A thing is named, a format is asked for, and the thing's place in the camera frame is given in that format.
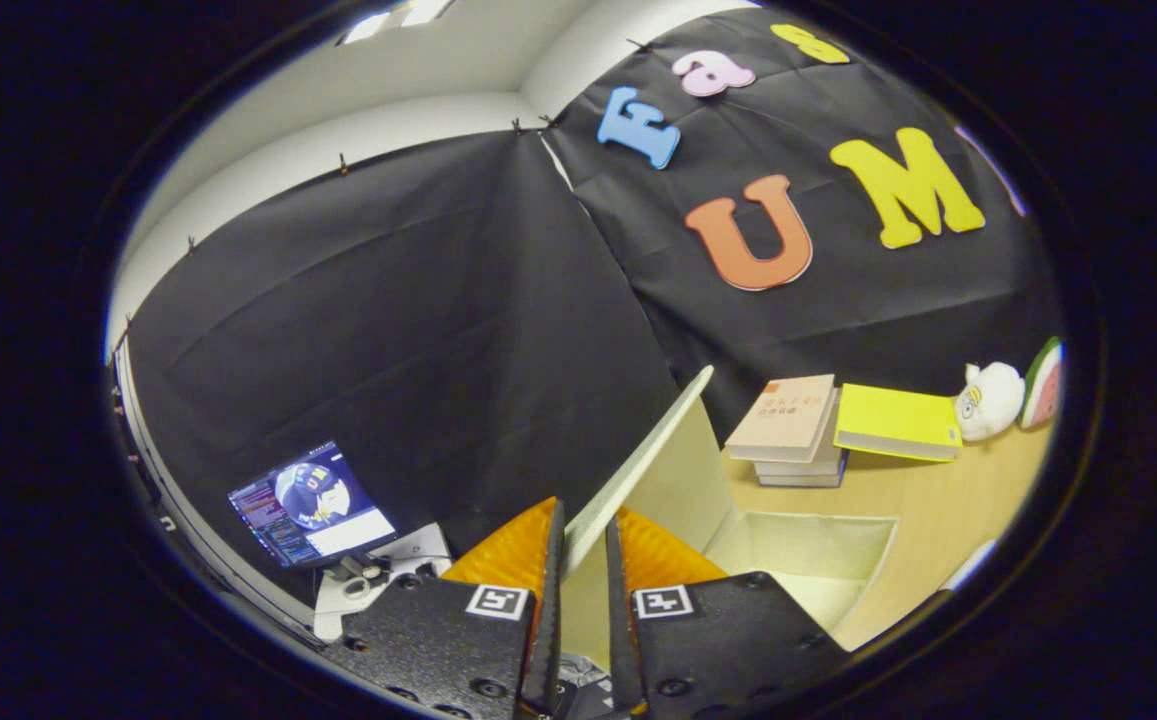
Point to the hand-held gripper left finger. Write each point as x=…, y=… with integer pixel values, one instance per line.
x=550, y=620

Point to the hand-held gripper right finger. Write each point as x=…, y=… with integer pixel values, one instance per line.
x=621, y=640

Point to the pale green fabric storage box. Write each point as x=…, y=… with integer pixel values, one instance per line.
x=798, y=550

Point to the grey blue book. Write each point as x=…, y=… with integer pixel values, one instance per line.
x=803, y=481

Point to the white book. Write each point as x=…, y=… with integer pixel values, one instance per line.
x=808, y=467

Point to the beige book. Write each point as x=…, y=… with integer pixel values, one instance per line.
x=783, y=415

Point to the yellow book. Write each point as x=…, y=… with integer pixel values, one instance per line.
x=893, y=415

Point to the white plush toy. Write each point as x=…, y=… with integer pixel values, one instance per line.
x=993, y=400

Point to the watermelon slice plush toy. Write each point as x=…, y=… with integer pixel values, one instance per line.
x=1043, y=385

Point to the long ceiling light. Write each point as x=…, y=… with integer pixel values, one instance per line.
x=408, y=15

